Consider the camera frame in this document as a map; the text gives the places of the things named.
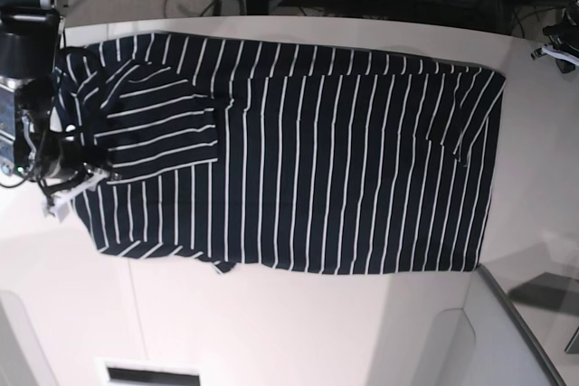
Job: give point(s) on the navy white striped t-shirt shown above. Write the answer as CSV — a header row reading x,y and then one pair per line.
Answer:
x,y
300,157

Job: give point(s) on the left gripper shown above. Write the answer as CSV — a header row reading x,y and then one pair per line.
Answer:
x,y
567,66

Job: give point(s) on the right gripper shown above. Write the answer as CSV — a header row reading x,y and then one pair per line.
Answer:
x,y
76,159

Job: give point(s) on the white slotted panel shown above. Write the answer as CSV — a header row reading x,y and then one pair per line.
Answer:
x,y
146,373

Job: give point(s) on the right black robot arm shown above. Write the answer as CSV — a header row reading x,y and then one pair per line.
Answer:
x,y
31,46

